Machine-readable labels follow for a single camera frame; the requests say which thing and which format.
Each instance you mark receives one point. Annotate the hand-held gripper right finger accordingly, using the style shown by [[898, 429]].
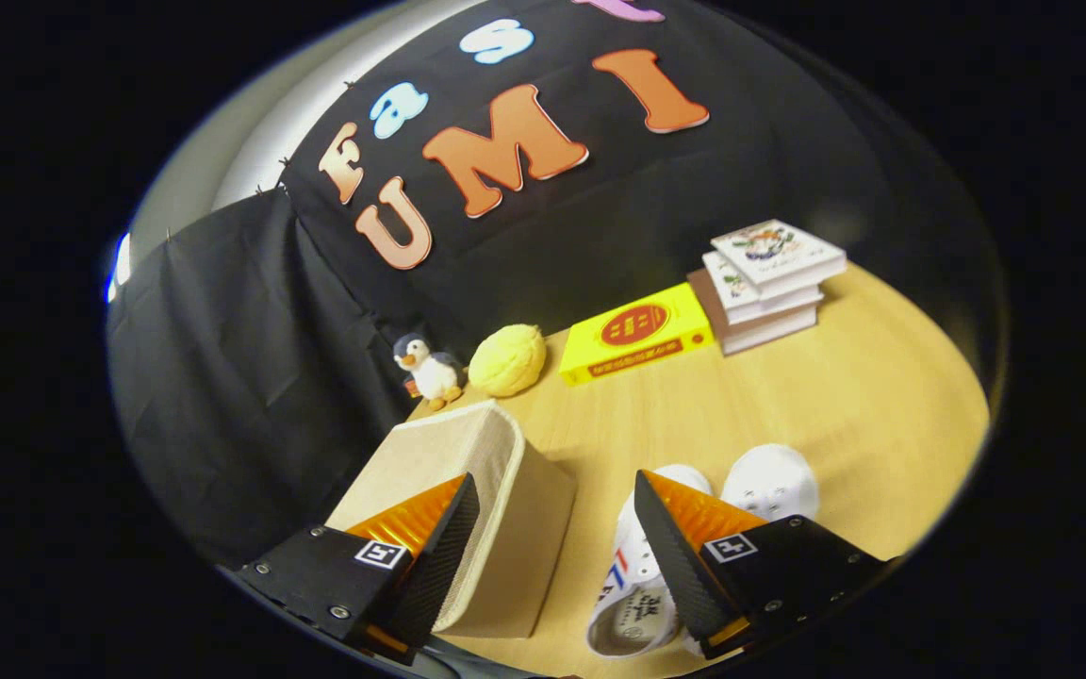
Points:
[[680, 566]]

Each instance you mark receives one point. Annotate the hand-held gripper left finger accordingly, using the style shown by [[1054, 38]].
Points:
[[439, 556]]

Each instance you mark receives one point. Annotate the white canvas shoe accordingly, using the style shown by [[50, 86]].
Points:
[[637, 585], [771, 481]]

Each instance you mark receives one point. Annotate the beige fabric storage box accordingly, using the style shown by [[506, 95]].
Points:
[[515, 509]]

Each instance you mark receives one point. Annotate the penguin plush toy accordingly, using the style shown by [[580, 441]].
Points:
[[430, 372]]

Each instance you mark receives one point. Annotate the yellow round plush toy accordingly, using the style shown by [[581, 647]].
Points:
[[507, 360]]

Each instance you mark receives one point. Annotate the yellow book red label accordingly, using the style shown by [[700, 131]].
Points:
[[637, 330]]

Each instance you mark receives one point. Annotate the brown cover book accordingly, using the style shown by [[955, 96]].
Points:
[[760, 332]]

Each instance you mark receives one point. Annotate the white illustrated cover book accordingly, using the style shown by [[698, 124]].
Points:
[[774, 247]]

